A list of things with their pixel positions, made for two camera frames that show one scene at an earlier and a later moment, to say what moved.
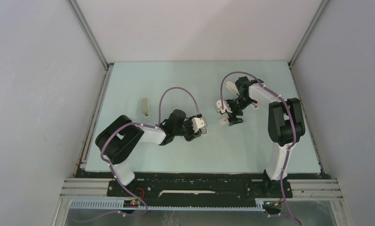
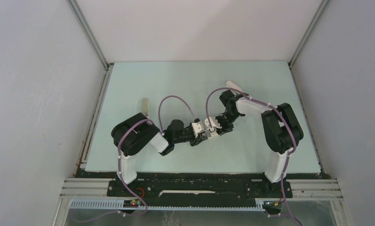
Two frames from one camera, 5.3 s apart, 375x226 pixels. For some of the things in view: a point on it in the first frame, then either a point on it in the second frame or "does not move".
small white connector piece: (218, 107) → (214, 123)
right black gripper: (234, 120) → (225, 129)
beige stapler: (145, 107) does not move
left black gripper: (193, 134) → (200, 138)
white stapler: (231, 86) does not move
